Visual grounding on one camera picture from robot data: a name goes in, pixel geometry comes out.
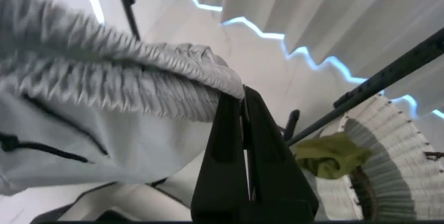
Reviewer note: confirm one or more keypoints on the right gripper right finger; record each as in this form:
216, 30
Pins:
277, 182

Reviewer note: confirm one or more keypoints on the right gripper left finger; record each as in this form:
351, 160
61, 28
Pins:
218, 175

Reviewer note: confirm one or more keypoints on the green garment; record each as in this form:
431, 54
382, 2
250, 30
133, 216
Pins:
329, 154

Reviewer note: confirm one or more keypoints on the pale grey shorts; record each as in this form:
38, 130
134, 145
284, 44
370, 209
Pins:
104, 140

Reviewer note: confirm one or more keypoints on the white laundry basket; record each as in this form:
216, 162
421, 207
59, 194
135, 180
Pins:
399, 168

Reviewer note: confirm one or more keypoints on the black clothes rack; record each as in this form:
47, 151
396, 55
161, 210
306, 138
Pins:
399, 71

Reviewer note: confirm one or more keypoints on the white curtain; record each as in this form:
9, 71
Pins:
347, 16

